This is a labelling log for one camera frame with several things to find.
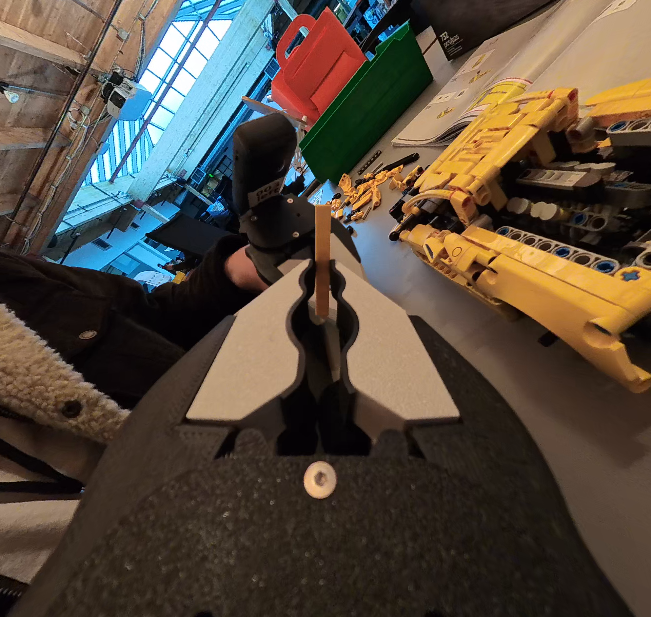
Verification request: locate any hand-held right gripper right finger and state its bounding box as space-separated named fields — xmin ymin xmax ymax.
xmin=318 ymin=261 xmax=461 ymax=454

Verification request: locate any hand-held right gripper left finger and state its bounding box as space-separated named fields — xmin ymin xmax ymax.
xmin=185 ymin=260 xmax=318 ymax=455

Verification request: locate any yellow curved liftarm piece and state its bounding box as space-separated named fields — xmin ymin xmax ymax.
xmin=314 ymin=204 xmax=332 ymax=319

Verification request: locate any grey desk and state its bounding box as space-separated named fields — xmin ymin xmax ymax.
xmin=305 ymin=27 xmax=651 ymax=617

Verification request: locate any person's left hand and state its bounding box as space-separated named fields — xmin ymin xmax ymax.
xmin=224 ymin=249 xmax=269 ymax=293

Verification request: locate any white board stand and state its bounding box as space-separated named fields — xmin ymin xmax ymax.
xmin=284 ymin=112 xmax=312 ymax=175

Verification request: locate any wooden display board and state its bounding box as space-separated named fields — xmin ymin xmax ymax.
xmin=240 ymin=95 xmax=287 ymax=115

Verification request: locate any orange plastic bag holder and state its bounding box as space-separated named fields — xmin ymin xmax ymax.
xmin=271 ymin=7 xmax=368 ymax=130

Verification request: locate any green plastic bin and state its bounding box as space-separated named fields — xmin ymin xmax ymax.
xmin=299 ymin=21 xmax=434 ymax=185

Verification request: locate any black office chair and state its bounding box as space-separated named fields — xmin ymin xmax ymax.
xmin=145 ymin=214 xmax=236 ymax=257

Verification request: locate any glass skylight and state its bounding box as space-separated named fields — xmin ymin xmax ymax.
xmin=84 ymin=0 xmax=251 ymax=186

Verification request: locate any ceiling projector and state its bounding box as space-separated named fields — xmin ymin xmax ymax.
xmin=100 ymin=70 xmax=153 ymax=121

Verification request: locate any yellow brick car model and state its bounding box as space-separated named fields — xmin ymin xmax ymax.
xmin=388 ymin=78 xmax=651 ymax=395

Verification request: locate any person's white shirt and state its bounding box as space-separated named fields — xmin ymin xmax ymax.
xmin=0 ymin=413 xmax=105 ymax=584

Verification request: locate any black toy set box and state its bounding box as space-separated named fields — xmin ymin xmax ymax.
xmin=407 ymin=0 xmax=597 ymax=63

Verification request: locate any instruction booklet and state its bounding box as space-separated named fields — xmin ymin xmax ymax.
xmin=392 ymin=0 xmax=651 ymax=148

